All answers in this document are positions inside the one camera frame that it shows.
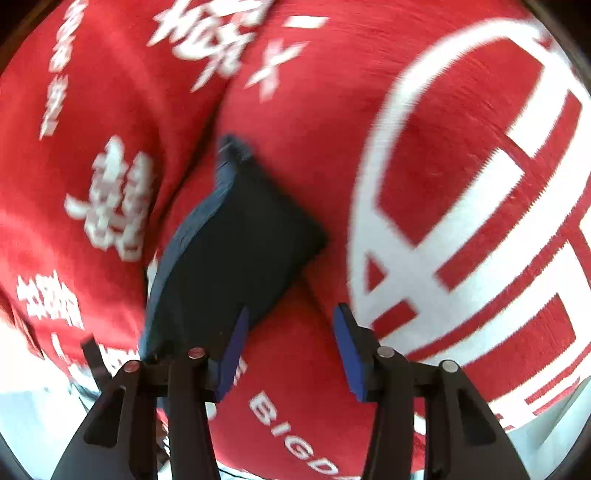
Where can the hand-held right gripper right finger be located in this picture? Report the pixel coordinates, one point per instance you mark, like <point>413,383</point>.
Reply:
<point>349,350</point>

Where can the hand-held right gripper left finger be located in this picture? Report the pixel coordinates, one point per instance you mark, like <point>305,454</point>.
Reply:
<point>233,355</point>

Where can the black pants with patterned waistband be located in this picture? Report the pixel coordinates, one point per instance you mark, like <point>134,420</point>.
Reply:
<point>240,240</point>

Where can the red printed blanket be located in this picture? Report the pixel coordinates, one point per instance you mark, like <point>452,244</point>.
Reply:
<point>295,115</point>

